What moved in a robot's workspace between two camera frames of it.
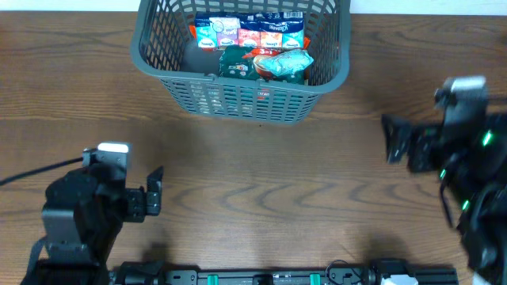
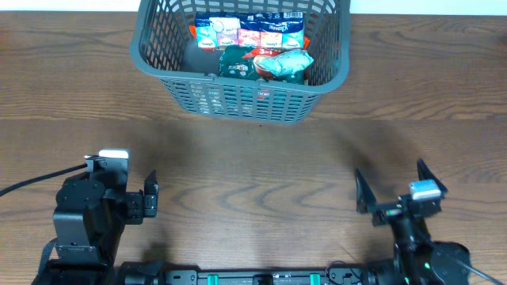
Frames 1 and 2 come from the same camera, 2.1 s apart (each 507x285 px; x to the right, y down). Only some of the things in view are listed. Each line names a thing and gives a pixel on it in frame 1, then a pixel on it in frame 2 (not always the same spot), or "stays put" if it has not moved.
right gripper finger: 398,130 -> 365,199
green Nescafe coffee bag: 232,62 stays put
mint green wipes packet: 287,62 stays put
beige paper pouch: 207,97 stays put
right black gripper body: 421,146 -> 397,209
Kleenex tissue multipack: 271,29 stays put
